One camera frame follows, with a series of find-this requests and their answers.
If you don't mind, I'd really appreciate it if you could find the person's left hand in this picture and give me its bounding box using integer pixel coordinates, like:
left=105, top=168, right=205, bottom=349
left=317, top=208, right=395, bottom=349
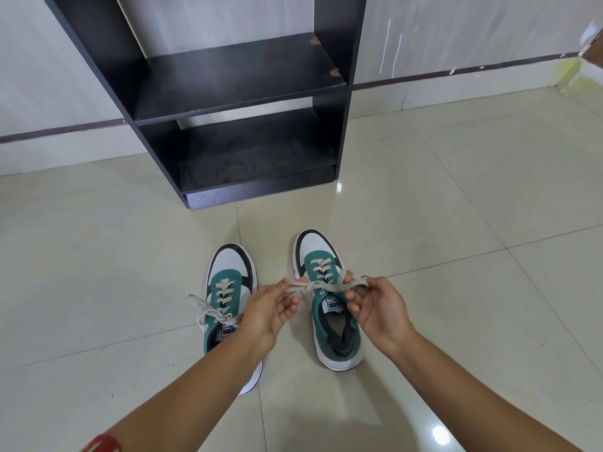
left=234, top=278, right=303, bottom=362

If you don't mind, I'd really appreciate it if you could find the person's right forearm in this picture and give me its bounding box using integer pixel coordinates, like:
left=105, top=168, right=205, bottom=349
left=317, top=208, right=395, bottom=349
left=385, top=330, right=587, bottom=452

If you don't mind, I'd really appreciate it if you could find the person's right hand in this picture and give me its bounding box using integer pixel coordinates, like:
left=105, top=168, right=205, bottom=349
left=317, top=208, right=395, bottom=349
left=345, top=276, right=418, bottom=360

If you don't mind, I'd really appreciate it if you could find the green and white sneaker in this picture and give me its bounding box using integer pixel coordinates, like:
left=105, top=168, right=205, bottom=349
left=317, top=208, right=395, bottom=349
left=292, top=229, right=365, bottom=373
left=204, top=244, right=263, bottom=397

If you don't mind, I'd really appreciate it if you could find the white shoelace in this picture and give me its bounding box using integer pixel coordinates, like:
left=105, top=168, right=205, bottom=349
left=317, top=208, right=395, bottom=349
left=281, top=259, right=371, bottom=297
left=188, top=278, right=242, bottom=326

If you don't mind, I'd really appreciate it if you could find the person's left forearm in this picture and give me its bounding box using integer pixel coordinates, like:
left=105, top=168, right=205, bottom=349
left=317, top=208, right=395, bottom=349
left=96, top=325, right=265, bottom=452

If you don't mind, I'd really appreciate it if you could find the black wooden shelf unit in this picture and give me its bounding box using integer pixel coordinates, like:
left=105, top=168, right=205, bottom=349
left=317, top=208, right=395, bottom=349
left=41, top=0, right=368, bottom=210

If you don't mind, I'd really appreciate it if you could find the red wristband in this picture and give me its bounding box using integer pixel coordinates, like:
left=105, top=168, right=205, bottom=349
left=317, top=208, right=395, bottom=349
left=81, top=433, right=124, bottom=452

